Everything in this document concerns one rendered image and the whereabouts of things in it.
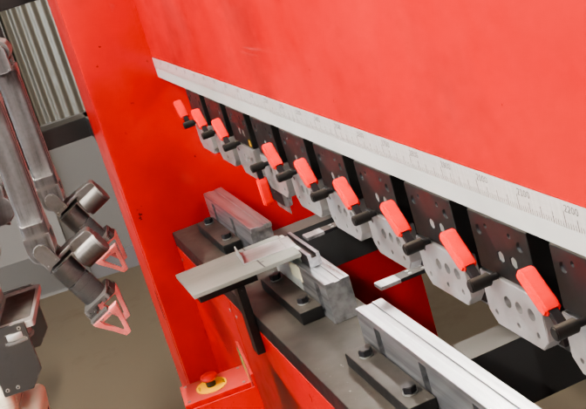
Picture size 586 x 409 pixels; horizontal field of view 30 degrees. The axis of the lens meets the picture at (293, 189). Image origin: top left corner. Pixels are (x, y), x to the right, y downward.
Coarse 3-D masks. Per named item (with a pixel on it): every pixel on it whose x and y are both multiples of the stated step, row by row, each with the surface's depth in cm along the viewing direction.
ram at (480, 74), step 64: (192, 0) 249; (256, 0) 201; (320, 0) 169; (384, 0) 145; (448, 0) 128; (512, 0) 114; (576, 0) 103; (192, 64) 273; (256, 64) 217; (320, 64) 180; (384, 64) 153; (448, 64) 134; (512, 64) 119; (576, 64) 107; (384, 128) 163; (448, 128) 141; (512, 128) 124; (576, 128) 111; (448, 192) 148; (576, 192) 116
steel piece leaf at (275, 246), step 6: (276, 240) 260; (258, 246) 260; (264, 246) 259; (270, 246) 257; (276, 246) 256; (282, 246) 255; (246, 252) 258; (252, 252) 257; (258, 252) 256; (264, 252) 255; (270, 252) 253; (276, 252) 252; (240, 258) 254; (246, 258) 254; (252, 258) 253; (258, 258) 252
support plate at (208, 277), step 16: (272, 240) 262; (224, 256) 260; (272, 256) 251; (288, 256) 248; (192, 272) 256; (208, 272) 253; (224, 272) 250; (240, 272) 247; (256, 272) 245; (192, 288) 246; (208, 288) 243
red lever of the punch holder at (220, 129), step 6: (216, 120) 256; (216, 126) 255; (222, 126) 255; (216, 132) 255; (222, 132) 254; (222, 138) 254; (228, 144) 252; (234, 144) 252; (240, 144) 253; (228, 150) 252
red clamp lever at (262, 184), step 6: (258, 162) 234; (264, 162) 234; (252, 168) 233; (258, 168) 233; (264, 168) 234; (258, 174) 234; (258, 180) 234; (264, 180) 234; (258, 186) 235; (264, 186) 234; (264, 192) 235; (270, 192) 235; (264, 198) 235; (270, 198) 235; (264, 204) 236; (270, 204) 236
